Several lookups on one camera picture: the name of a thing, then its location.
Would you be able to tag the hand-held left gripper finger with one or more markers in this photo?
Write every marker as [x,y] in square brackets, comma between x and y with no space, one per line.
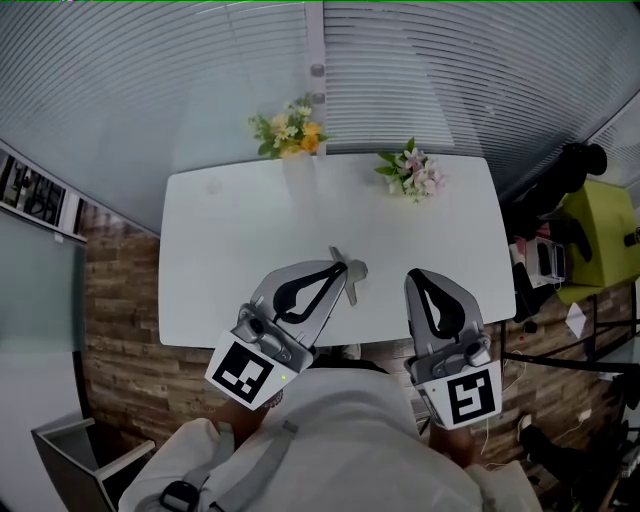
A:
[320,317]
[295,272]

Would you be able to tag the black tripod stand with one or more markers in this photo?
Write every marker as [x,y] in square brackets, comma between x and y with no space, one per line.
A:
[565,357]

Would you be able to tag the grey open cabinet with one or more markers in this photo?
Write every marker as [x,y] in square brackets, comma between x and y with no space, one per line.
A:
[65,465]

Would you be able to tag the person's left forearm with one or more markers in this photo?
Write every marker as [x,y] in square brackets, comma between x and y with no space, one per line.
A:
[245,422]

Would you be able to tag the black office chair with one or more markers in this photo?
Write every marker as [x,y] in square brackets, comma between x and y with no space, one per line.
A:
[550,220]

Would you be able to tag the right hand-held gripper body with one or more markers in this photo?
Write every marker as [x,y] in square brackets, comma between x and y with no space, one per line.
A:
[465,395]

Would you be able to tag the white paper sheet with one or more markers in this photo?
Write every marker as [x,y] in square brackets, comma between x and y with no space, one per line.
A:
[576,320]

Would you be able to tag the pink flower bouquet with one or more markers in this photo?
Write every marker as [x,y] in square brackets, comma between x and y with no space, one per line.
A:
[415,172]

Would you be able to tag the lime green box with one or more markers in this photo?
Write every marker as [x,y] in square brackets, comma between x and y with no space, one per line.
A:
[605,240]

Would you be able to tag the person's black trouser leg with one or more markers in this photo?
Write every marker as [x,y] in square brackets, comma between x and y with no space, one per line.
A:
[370,362]

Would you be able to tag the frosted glass door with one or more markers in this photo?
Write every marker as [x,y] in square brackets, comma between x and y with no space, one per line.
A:
[35,280]

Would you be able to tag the round metal window knob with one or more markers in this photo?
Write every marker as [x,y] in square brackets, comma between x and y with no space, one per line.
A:
[318,97]
[317,69]

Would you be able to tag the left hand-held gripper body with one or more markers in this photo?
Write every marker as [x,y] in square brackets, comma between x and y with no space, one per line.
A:
[240,372]

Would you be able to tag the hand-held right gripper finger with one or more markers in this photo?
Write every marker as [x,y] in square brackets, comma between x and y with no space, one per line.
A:
[417,325]
[470,312]

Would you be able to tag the white device box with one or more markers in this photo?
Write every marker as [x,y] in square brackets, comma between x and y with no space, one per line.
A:
[547,262]

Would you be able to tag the person's white shoe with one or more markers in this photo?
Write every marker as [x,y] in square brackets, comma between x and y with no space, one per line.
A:
[351,351]

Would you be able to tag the yellow flower bouquet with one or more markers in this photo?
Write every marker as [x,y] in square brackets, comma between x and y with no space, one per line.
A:
[290,130]

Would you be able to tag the person's right forearm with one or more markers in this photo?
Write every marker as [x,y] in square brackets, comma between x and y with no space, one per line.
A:
[450,445]

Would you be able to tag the person's white shirt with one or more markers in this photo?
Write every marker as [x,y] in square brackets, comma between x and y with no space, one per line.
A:
[340,440]

